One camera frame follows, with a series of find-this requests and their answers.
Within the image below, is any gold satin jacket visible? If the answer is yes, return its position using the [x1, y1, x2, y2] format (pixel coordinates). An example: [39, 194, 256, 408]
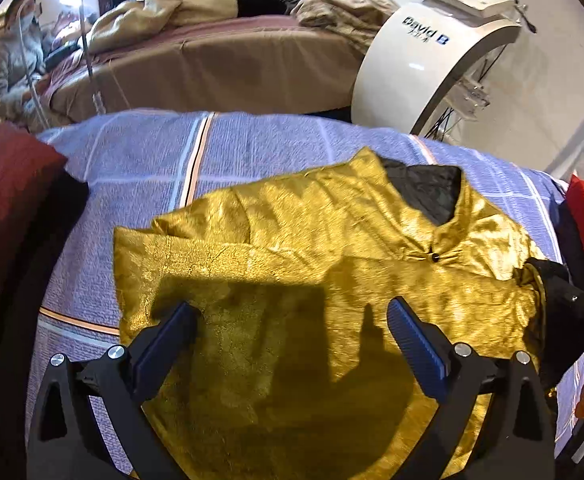
[114, 148, 544, 479]

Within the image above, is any maroon folded coat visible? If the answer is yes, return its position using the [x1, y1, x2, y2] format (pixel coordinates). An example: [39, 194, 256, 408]
[0, 122, 89, 479]

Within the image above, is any blue plaid bed sheet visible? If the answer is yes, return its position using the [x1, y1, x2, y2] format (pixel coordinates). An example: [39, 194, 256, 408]
[27, 110, 584, 444]

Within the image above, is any white David B machine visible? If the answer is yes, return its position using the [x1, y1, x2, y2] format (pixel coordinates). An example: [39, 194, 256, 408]
[351, 0, 522, 138]

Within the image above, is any arched floor lamp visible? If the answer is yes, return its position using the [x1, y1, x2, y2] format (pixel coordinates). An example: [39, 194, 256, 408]
[77, 0, 109, 116]

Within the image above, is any seated person in mask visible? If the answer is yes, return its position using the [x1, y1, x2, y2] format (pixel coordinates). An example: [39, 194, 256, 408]
[0, 0, 51, 133]

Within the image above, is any beige crumpled jacket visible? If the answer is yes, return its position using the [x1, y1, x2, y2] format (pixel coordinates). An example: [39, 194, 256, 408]
[291, 0, 399, 55]

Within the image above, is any brown massage bed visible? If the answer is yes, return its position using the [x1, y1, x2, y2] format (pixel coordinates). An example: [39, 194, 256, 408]
[42, 15, 362, 122]

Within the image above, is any cream fleece blanket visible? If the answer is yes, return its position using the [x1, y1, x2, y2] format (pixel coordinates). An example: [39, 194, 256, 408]
[87, 0, 239, 54]

